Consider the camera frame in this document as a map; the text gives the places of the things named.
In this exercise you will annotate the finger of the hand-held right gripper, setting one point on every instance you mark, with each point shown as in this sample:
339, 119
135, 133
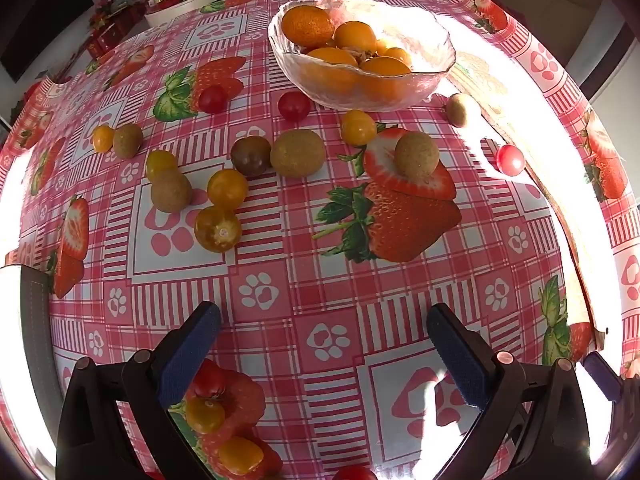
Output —
604, 376

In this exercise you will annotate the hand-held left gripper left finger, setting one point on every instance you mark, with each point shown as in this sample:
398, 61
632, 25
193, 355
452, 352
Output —
192, 355

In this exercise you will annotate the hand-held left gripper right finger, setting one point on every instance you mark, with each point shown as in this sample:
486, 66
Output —
460, 355

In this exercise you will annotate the red cherry tomato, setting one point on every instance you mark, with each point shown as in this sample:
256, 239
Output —
212, 98
354, 473
209, 381
294, 106

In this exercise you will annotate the yellow cherry tomato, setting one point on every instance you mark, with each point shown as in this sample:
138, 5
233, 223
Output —
205, 414
161, 162
103, 138
358, 127
240, 455

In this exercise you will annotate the orange cherry tomato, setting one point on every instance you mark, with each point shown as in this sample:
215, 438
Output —
217, 228
227, 189

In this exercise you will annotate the strawberry print checked tablecloth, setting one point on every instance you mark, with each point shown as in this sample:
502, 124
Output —
310, 270

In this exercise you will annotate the pink cherry tomato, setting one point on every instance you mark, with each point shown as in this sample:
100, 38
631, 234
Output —
510, 159

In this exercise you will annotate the dark brown cherry tomato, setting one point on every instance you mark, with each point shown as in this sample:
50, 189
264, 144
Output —
250, 156

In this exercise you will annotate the small brown kiwi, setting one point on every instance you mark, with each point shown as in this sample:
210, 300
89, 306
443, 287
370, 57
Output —
297, 153

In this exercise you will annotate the large yellow tomato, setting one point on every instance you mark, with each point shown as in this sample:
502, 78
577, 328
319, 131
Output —
330, 67
398, 56
355, 36
385, 77

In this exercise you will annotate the clear glass bowl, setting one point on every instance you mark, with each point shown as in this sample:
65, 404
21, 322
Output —
425, 55

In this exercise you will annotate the red gift boxes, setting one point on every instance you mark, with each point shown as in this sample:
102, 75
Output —
112, 27

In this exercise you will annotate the orange mandarin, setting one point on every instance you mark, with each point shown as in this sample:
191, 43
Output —
307, 27

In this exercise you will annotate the black television screen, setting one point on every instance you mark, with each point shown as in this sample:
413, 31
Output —
40, 15

